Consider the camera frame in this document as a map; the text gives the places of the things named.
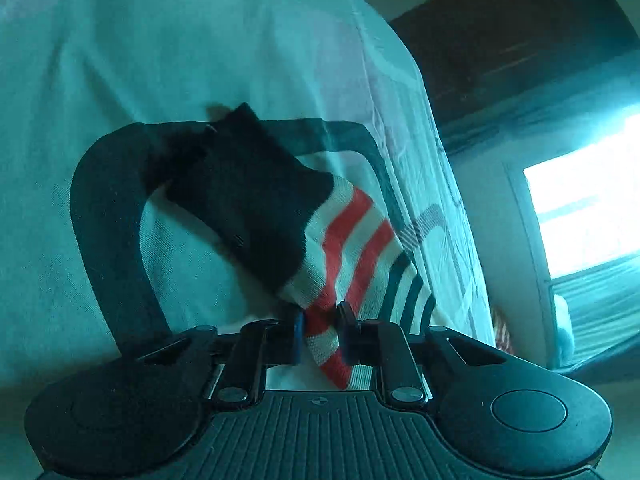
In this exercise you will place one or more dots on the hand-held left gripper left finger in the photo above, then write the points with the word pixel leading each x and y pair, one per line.
pixel 299 332

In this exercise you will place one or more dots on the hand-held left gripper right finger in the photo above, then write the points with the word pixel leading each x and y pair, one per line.
pixel 344 330

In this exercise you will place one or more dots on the black red white striped sock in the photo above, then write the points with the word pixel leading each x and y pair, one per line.
pixel 260 210

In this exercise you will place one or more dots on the red patterned pillow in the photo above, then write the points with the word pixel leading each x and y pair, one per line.
pixel 503 332

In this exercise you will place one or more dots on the white patterned pillow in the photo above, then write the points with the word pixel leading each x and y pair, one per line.
pixel 563 330

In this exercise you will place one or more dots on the bright window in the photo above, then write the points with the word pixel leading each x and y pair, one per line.
pixel 585 210

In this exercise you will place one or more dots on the white printed bed sheet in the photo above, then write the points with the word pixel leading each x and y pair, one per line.
pixel 150 60

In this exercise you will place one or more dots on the dark wooden wardrobe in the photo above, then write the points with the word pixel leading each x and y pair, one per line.
pixel 500 35

